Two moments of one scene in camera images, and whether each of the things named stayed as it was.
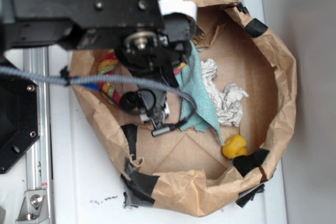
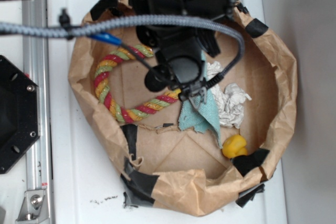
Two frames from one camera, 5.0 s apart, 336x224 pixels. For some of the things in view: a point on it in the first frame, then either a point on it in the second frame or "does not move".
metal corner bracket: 34,209 does not move
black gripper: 146,102 → 181,52
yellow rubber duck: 234,146 does not move
